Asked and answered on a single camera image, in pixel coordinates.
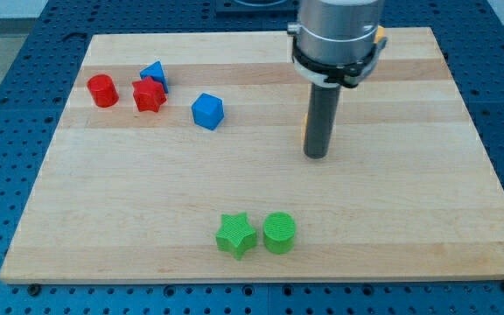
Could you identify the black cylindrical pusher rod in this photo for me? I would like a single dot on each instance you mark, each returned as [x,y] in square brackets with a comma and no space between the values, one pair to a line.
[323,104]

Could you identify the yellow hexagon block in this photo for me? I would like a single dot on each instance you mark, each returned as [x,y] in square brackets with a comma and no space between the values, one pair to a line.
[304,127]

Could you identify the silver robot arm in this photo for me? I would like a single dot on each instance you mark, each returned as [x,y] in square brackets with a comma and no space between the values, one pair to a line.
[335,45]

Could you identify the yellow heart block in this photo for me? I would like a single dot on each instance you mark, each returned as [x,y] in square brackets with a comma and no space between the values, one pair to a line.
[380,34]

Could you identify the green cylinder block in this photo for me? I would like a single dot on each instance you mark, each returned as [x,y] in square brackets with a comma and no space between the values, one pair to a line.
[279,231]

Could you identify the blue cube block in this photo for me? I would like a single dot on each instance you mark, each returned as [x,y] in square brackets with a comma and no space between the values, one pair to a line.
[207,111]

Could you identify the green star block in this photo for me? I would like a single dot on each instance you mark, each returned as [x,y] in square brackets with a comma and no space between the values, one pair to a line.
[235,235]

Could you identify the wooden board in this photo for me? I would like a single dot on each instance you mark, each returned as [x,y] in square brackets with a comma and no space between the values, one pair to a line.
[405,193]

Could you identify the red star block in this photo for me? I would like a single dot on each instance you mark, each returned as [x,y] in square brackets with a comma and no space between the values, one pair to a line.
[148,94]

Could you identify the blue triangle block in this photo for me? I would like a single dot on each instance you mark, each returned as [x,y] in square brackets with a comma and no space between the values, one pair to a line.
[157,73]

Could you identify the red cylinder block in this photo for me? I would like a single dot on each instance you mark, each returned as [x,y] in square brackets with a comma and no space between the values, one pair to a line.
[103,90]

